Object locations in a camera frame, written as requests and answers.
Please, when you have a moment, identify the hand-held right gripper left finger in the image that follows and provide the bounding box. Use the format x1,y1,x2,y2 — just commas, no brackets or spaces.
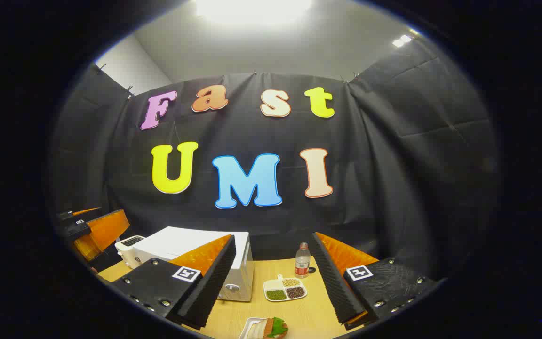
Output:
110,234,237,330

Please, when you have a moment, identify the clear bottle with red label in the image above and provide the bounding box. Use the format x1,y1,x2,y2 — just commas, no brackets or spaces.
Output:
295,242,311,279

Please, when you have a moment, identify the large ceiling light panel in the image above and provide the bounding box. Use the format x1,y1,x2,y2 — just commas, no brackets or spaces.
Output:
196,0,311,24

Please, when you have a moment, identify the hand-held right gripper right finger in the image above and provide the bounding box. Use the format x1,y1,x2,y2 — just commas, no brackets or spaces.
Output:
310,232,441,330

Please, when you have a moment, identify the white microwave oven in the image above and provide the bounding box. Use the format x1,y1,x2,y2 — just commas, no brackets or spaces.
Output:
132,226,254,302

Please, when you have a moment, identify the white toaster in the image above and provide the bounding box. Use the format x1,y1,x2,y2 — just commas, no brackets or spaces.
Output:
115,235,147,269

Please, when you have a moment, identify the black backdrop cloth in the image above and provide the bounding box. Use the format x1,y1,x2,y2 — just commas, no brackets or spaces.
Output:
48,35,500,283

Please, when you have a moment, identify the white divided dish of beans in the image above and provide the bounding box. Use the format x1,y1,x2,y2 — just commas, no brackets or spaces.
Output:
263,274,308,302

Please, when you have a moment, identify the white rectangular plate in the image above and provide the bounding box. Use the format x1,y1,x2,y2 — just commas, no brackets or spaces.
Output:
239,317,271,339

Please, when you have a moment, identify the sandwich with green lettuce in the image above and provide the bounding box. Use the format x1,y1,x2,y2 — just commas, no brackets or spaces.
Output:
252,317,289,339

